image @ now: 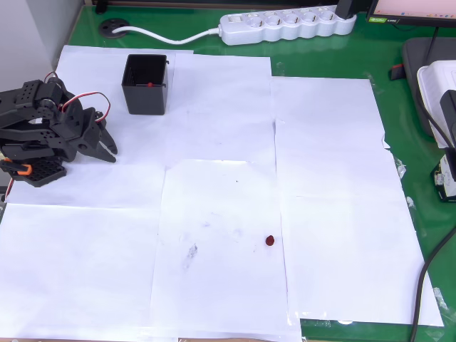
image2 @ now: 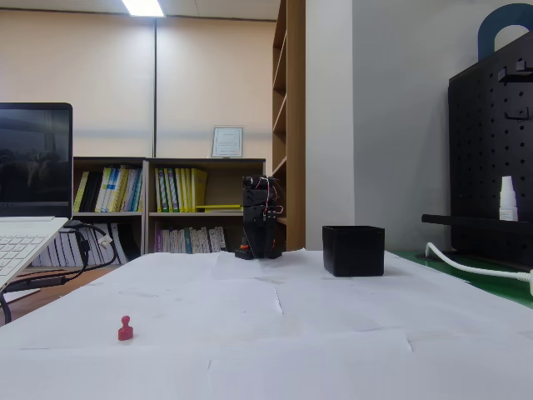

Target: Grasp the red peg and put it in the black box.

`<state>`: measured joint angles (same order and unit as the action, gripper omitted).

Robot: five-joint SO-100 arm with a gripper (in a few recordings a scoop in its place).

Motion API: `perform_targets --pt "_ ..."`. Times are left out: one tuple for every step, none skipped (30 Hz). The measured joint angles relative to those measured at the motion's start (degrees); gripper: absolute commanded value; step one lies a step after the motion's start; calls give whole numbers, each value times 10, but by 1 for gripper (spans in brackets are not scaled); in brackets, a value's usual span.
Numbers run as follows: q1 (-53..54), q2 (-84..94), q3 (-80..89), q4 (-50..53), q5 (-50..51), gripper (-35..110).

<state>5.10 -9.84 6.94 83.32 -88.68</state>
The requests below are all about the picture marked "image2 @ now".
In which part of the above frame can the ceiling light panel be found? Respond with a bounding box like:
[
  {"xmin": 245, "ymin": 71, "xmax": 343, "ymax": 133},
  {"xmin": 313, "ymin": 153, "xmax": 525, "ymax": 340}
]
[{"xmin": 121, "ymin": 0, "xmax": 167, "ymax": 18}]

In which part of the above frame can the small red pawn piece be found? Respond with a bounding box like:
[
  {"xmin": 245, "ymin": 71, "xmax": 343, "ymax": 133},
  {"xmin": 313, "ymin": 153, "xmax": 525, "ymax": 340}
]
[{"xmin": 117, "ymin": 315, "xmax": 135, "ymax": 343}]

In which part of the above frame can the white paper sheet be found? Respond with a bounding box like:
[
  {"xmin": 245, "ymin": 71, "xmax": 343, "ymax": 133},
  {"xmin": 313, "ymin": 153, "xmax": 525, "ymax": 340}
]
[
  {"xmin": 406, "ymin": 332, "xmax": 533, "ymax": 400},
  {"xmin": 307, "ymin": 248, "xmax": 463, "ymax": 289},
  {"xmin": 62, "ymin": 251, "xmax": 219, "ymax": 295},
  {"xmin": 207, "ymin": 331, "xmax": 459, "ymax": 400},
  {"xmin": 0, "ymin": 344, "xmax": 212, "ymax": 400},
  {"xmin": 0, "ymin": 277, "xmax": 286, "ymax": 352},
  {"xmin": 274, "ymin": 266, "xmax": 533, "ymax": 352},
  {"xmin": 211, "ymin": 248, "xmax": 311, "ymax": 286}
]

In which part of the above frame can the white power cable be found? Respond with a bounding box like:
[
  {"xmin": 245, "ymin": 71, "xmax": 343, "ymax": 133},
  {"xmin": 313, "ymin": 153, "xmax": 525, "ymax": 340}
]
[{"xmin": 425, "ymin": 242, "xmax": 533, "ymax": 281}]

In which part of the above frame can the black laptop stand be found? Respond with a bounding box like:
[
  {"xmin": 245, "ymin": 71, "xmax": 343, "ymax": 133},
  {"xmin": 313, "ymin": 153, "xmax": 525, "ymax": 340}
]
[{"xmin": 0, "ymin": 271, "xmax": 70, "ymax": 326}]

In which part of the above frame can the low wooden bookshelf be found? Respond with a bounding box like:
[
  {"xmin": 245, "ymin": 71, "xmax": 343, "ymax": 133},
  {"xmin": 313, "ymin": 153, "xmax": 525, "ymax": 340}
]
[
  {"xmin": 142, "ymin": 157, "xmax": 267, "ymax": 255},
  {"xmin": 31, "ymin": 156, "xmax": 147, "ymax": 268}
]

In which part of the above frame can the black orange table clamp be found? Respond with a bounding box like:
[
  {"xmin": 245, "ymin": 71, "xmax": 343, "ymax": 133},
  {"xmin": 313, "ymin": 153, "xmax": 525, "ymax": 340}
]
[{"xmin": 233, "ymin": 236, "xmax": 253, "ymax": 262}]

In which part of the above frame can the small white bottle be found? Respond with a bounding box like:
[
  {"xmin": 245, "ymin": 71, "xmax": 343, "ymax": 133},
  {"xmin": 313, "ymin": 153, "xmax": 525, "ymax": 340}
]
[{"xmin": 498, "ymin": 175, "xmax": 521, "ymax": 222}]

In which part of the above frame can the flat yellow book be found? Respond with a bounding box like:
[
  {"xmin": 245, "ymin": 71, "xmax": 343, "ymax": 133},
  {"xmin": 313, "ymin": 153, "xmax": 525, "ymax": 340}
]
[{"xmin": 195, "ymin": 203, "xmax": 245, "ymax": 213}]

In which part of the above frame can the black open box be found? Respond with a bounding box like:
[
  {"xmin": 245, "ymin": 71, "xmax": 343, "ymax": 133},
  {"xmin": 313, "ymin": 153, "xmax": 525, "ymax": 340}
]
[{"xmin": 321, "ymin": 225, "xmax": 386, "ymax": 278}]

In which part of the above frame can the black pegboard shelf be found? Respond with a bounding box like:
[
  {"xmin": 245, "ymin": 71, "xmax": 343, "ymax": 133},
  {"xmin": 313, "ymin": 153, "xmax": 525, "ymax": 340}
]
[{"xmin": 421, "ymin": 213, "xmax": 533, "ymax": 235}]

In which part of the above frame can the framed certificate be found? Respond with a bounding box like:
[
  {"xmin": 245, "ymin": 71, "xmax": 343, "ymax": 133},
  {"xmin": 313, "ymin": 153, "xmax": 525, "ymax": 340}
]
[{"xmin": 210, "ymin": 126, "xmax": 246, "ymax": 159}]

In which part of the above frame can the tall wooden bookshelf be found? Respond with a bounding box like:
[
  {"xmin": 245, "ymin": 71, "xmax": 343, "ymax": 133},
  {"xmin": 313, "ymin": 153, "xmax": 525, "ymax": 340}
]
[{"xmin": 271, "ymin": 0, "xmax": 307, "ymax": 253}]

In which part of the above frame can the black pegboard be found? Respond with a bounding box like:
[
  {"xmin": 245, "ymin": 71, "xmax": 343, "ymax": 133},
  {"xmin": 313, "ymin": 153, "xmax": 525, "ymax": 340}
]
[{"xmin": 447, "ymin": 31, "xmax": 533, "ymax": 268}]

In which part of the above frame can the dark blue arched object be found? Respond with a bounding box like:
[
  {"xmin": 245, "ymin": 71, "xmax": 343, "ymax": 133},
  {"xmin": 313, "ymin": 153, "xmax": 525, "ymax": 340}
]
[{"xmin": 477, "ymin": 2, "xmax": 533, "ymax": 62}]

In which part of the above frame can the black cable with ferrite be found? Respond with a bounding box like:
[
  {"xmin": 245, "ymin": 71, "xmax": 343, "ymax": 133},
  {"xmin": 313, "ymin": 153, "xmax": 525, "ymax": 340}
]
[{"xmin": 62, "ymin": 219, "xmax": 91, "ymax": 276}]

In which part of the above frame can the green desk mat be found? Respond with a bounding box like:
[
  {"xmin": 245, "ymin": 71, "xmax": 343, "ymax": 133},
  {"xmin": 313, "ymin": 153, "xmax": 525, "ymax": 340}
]
[{"xmin": 391, "ymin": 248, "xmax": 533, "ymax": 312}]

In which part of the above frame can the black binder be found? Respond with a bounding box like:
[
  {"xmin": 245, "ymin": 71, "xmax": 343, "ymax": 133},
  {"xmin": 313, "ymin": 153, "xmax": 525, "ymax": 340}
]
[{"xmin": 78, "ymin": 171, "xmax": 103, "ymax": 213}]

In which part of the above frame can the wide yellow binder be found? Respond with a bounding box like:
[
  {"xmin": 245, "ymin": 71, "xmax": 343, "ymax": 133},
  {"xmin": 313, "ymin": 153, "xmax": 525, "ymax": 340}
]
[{"xmin": 190, "ymin": 167, "xmax": 208, "ymax": 213}]

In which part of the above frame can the black looped cable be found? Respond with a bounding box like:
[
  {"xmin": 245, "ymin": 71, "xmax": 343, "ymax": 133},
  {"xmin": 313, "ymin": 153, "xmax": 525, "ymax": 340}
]
[{"xmin": 81, "ymin": 222, "xmax": 120, "ymax": 273}]

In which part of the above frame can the white laptop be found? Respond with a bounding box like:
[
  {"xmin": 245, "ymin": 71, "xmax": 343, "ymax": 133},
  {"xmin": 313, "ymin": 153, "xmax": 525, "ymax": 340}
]
[{"xmin": 0, "ymin": 102, "xmax": 74, "ymax": 293}]

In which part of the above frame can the beige roller blind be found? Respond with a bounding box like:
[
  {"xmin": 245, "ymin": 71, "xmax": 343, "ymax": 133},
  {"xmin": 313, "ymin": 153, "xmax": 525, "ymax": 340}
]
[
  {"xmin": 0, "ymin": 8, "xmax": 157, "ymax": 159},
  {"xmin": 156, "ymin": 16, "xmax": 278, "ymax": 160}
]

